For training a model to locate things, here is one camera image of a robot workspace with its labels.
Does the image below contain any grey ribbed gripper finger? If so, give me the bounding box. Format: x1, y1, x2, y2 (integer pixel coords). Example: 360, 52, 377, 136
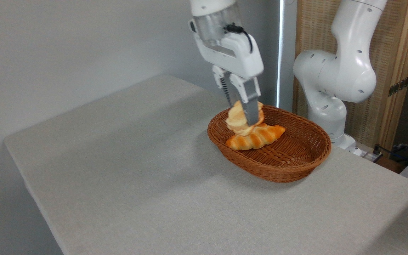
229, 73, 261, 126
212, 65, 234, 107

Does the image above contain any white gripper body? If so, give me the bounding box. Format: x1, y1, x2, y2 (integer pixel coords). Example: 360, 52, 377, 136
189, 19, 265, 80

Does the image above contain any round pale bread bun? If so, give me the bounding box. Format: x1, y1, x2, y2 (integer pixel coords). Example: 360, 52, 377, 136
225, 100, 265, 137

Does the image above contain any braided golden bread loaf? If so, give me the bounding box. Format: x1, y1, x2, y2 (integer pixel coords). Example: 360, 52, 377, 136
226, 124, 286, 151

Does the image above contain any brown oval wicker basket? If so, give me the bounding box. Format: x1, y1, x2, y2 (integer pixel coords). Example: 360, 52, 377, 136
207, 104, 332, 183

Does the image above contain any metal screen hinge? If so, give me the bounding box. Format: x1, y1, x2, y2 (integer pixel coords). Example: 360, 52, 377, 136
388, 76, 408, 97

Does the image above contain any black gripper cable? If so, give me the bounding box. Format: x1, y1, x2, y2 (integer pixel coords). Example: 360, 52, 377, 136
224, 23, 254, 54

